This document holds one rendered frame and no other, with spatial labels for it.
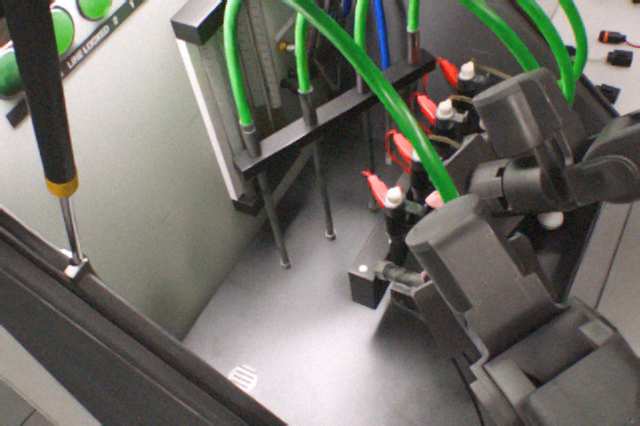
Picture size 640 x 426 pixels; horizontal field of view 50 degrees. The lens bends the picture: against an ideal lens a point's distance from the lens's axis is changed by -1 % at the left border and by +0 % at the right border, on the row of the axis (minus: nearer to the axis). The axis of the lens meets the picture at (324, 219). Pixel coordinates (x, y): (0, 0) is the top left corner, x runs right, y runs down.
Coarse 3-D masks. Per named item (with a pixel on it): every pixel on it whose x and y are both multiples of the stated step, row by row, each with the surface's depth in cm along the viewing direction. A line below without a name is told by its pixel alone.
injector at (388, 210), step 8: (384, 200) 84; (384, 208) 84; (392, 208) 83; (400, 208) 83; (384, 216) 86; (392, 216) 84; (400, 216) 84; (392, 224) 86; (400, 224) 86; (408, 224) 88; (392, 232) 87; (400, 232) 87; (408, 232) 87; (392, 240) 89; (400, 240) 89; (392, 248) 91; (400, 248) 91; (392, 256) 92; (400, 256) 92; (400, 264) 94
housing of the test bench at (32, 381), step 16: (0, 336) 82; (0, 352) 94; (16, 352) 86; (0, 368) 108; (16, 368) 98; (32, 368) 90; (16, 384) 115; (32, 384) 104; (48, 384) 95; (32, 400) 122; (48, 400) 109; (64, 400) 99; (48, 416) 129; (64, 416) 116; (80, 416) 105
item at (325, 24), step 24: (240, 0) 66; (288, 0) 57; (312, 24) 56; (336, 24) 55; (360, 48) 54; (240, 72) 79; (360, 72) 54; (240, 96) 82; (384, 96) 54; (408, 120) 54; (432, 168) 54; (456, 192) 55
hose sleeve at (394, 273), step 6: (390, 264) 76; (384, 270) 76; (390, 270) 75; (396, 270) 74; (402, 270) 73; (408, 270) 73; (384, 276) 76; (390, 276) 74; (396, 276) 73; (402, 276) 72; (408, 276) 72; (414, 276) 71; (420, 276) 70; (396, 282) 74; (402, 282) 72; (408, 282) 71; (414, 282) 70; (420, 282) 70
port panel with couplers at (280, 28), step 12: (264, 0) 95; (276, 0) 98; (264, 12) 96; (276, 12) 99; (288, 12) 102; (276, 24) 100; (288, 24) 103; (276, 36) 101; (288, 36) 104; (276, 48) 102; (288, 48) 103; (276, 60) 103; (288, 60) 107; (276, 72) 105
